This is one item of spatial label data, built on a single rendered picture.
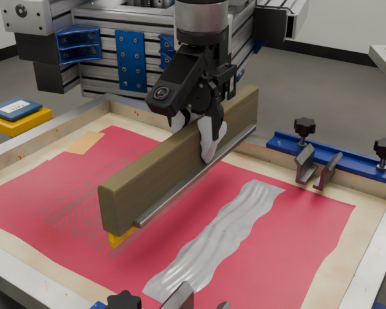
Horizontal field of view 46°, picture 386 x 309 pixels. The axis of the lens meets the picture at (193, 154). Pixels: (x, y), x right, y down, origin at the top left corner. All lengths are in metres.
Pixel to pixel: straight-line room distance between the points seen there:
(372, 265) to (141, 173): 0.37
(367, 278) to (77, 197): 0.53
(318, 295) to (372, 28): 3.97
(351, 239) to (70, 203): 0.51
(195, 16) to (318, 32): 4.11
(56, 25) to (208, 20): 0.76
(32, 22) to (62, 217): 0.63
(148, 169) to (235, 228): 0.24
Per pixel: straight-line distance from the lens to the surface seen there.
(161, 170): 0.65
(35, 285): 0.70
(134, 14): 1.31
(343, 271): 0.77
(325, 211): 0.88
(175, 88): 0.63
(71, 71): 1.42
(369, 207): 0.92
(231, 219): 0.82
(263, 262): 0.76
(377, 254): 0.76
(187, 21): 0.65
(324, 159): 0.94
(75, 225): 0.84
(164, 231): 0.80
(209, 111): 0.69
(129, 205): 0.62
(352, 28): 4.62
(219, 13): 0.65
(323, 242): 0.81
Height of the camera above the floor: 1.47
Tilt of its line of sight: 31 degrees down
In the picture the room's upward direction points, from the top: straight up
